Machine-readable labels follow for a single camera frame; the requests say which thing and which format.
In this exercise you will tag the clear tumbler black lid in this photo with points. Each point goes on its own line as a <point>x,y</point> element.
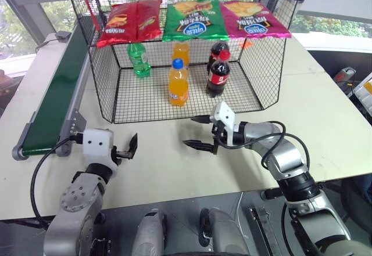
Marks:
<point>287,6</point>

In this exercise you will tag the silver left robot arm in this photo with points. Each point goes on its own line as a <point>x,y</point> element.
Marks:
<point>78,206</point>

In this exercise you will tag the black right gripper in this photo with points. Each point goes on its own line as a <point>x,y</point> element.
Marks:
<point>221,135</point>

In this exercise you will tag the green chips bag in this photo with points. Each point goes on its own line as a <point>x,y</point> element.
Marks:
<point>194,21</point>

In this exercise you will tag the green soda bottle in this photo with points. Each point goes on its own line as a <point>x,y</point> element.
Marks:
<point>140,61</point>

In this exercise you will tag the green conveyor belt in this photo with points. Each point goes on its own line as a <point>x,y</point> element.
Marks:
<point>58,93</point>

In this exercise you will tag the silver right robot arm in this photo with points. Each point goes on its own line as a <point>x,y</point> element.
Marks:
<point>290,157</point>

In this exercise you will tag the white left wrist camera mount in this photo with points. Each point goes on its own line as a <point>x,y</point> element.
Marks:
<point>97,148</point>

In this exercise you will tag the orange soda bottle blue cap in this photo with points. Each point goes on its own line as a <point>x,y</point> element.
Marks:
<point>178,87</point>

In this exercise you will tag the yellow white box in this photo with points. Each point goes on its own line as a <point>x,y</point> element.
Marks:
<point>364,92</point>

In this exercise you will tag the red strip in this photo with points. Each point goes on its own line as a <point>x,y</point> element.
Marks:
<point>90,9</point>

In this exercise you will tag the cola bottle red cap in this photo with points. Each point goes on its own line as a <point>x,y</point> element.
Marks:
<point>218,77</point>

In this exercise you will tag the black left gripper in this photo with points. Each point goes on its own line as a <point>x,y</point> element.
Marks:
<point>120,155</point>

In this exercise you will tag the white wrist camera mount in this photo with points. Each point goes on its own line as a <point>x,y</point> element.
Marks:
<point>97,148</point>
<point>225,115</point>

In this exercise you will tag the red chips bag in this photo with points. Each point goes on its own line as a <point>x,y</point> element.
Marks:
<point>130,21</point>

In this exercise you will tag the dark rounded robot leg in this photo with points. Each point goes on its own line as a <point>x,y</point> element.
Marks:
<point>151,235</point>
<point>223,232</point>

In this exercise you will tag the black metal bracket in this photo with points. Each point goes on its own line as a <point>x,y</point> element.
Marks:
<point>261,230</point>

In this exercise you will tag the orange tag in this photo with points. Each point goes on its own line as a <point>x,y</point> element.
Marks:
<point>247,45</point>

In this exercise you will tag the grey power adapter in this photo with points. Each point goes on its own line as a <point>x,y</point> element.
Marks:
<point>62,34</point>

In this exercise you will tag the pink chips bag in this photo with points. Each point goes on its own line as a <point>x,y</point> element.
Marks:
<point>253,21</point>

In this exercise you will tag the red black tool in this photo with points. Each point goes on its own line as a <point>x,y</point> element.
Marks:
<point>344,76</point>

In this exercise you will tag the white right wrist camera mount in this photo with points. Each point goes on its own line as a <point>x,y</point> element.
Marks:
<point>225,115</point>

